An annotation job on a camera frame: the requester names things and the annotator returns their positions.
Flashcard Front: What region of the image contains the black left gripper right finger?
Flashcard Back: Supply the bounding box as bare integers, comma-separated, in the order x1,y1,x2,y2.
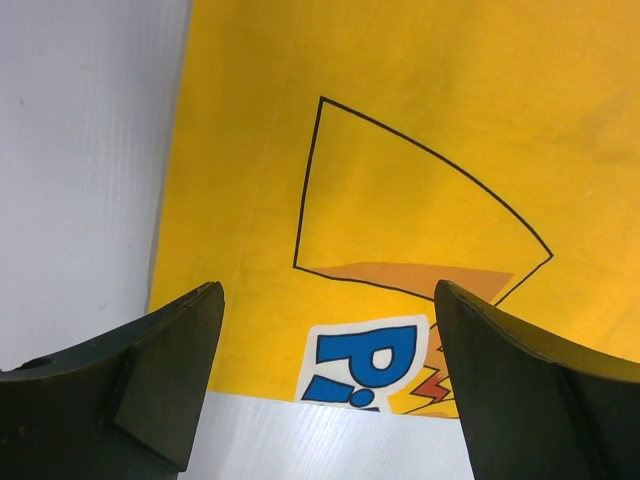
435,280,639,479

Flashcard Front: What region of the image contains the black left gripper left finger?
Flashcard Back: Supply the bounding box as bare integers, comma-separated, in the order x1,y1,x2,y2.
1,282,225,479

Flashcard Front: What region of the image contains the yellow cartoon placemat cloth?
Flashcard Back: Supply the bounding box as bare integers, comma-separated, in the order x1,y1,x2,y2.
152,1,639,418

